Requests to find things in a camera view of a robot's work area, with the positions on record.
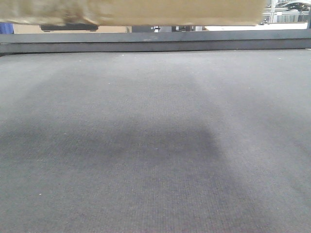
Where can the brown cardboard carton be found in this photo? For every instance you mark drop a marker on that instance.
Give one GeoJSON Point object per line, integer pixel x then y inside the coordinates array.
{"type": "Point", "coordinates": [133, 12]}

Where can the dark grey conveyor belt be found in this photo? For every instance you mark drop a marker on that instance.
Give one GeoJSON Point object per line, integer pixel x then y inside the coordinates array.
{"type": "Point", "coordinates": [159, 142]}

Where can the black flat foot pad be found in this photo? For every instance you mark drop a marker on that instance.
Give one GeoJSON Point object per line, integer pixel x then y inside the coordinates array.
{"type": "Point", "coordinates": [69, 27]}

